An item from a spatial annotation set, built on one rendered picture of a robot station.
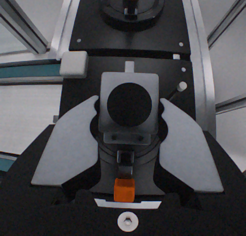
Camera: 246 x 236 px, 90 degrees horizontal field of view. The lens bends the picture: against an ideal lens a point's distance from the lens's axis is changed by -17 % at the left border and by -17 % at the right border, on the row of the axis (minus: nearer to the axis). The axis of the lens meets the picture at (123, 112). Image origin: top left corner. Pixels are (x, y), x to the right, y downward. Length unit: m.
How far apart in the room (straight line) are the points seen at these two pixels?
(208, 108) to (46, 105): 0.33
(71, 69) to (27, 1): 0.48
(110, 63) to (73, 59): 0.06
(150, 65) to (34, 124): 0.27
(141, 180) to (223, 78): 0.36
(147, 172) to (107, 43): 0.24
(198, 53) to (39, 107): 0.36
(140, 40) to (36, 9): 0.44
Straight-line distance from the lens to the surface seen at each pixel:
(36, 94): 0.37
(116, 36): 0.31
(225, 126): 0.44
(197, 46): 0.35
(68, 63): 0.27
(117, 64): 0.27
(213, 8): 0.63
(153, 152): 0.23
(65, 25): 0.38
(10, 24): 0.30
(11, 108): 0.41
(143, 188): 0.26
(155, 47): 0.30
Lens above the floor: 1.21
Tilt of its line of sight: 81 degrees down
